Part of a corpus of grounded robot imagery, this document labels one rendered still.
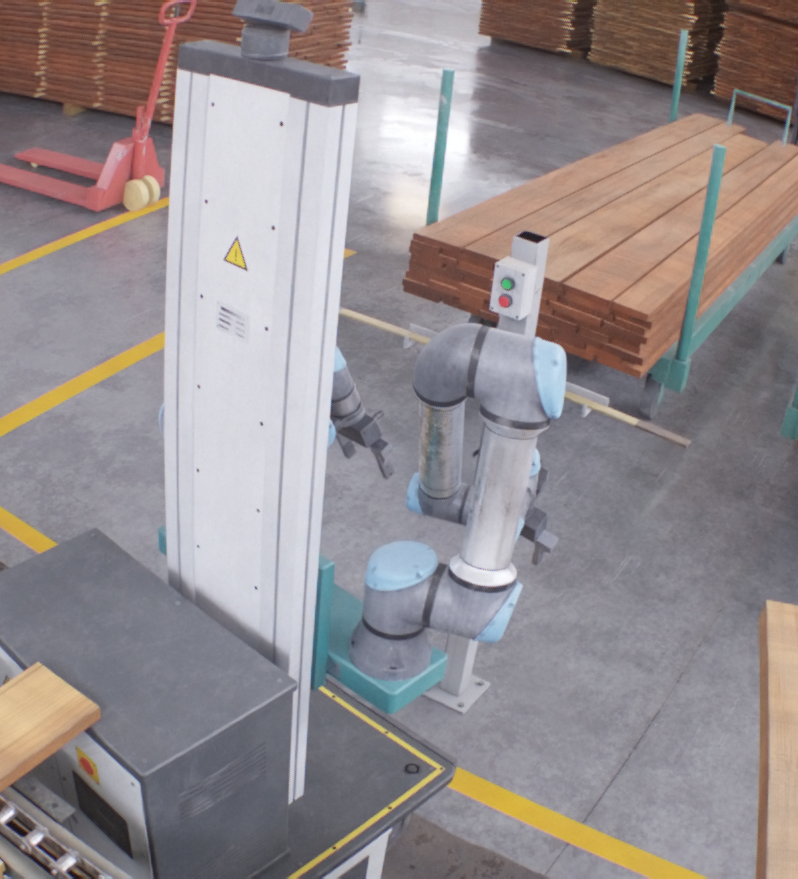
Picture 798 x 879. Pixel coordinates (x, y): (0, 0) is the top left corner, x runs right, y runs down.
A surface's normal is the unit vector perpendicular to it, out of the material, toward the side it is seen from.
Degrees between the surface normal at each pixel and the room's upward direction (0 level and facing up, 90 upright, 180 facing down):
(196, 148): 90
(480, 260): 90
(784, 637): 0
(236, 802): 90
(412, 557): 8
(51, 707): 0
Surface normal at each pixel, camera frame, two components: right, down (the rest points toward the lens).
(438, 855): 0.09, -0.85
